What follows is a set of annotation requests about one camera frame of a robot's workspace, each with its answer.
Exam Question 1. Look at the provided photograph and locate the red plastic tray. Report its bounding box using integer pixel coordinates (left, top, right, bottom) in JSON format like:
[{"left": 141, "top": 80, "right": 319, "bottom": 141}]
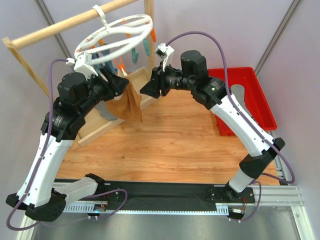
[{"left": 205, "top": 66, "right": 278, "bottom": 137}]

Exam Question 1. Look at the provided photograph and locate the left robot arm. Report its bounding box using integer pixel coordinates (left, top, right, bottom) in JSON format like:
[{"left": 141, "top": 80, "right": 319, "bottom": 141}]
[{"left": 6, "top": 68, "right": 129, "bottom": 222}]

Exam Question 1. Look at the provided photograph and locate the blue sock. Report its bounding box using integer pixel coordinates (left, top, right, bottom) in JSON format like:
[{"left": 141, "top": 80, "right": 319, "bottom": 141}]
[{"left": 91, "top": 49, "right": 117, "bottom": 74}]

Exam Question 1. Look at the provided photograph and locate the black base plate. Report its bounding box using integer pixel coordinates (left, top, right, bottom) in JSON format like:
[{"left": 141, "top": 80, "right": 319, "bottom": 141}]
[{"left": 54, "top": 178, "right": 256, "bottom": 212}]

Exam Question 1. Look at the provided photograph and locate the brown sock with cream cuff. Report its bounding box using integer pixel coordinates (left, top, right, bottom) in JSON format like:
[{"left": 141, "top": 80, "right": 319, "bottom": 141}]
[{"left": 106, "top": 81, "right": 143, "bottom": 122}]

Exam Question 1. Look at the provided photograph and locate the white round clip hanger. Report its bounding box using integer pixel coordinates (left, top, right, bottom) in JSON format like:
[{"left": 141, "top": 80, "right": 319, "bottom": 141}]
[{"left": 74, "top": 5, "right": 154, "bottom": 66}]

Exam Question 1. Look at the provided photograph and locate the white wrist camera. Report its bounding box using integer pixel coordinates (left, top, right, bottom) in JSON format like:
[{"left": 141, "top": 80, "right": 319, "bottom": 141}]
[
  {"left": 154, "top": 43, "right": 175, "bottom": 72},
  {"left": 66, "top": 52, "right": 99, "bottom": 79}
]

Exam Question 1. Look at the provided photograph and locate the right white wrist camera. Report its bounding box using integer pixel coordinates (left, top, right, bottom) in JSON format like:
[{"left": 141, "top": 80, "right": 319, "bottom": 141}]
[{"left": 154, "top": 43, "right": 175, "bottom": 72}]

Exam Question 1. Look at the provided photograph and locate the grey striped sock in tray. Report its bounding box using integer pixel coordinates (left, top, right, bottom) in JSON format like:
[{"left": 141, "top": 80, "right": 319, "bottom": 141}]
[{"left": 230, "top": 84, "right": 258, "bottom": 123}]

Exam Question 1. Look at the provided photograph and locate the aluminium frame rail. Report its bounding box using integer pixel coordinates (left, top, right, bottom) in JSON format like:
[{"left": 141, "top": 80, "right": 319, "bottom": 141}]
[{"left": 17, "top": 181, "right": 316, "bottom": 240}]

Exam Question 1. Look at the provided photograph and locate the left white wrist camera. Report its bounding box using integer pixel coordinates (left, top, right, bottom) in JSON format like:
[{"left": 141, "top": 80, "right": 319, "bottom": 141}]
[{"left": 66, "top": 52, "right": 99, "bottom": 79}]

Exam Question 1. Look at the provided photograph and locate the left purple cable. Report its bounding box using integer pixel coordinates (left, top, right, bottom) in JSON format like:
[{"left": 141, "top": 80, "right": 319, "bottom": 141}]
[{"left": 5, "top": 58, "right": 129, "bottom": 231}]

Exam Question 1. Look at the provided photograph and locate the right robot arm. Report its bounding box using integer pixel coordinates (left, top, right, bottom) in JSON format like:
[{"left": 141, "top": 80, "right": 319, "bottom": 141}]
[{"left": 140, "top": 49, "right": 285, "bottom": 200}]

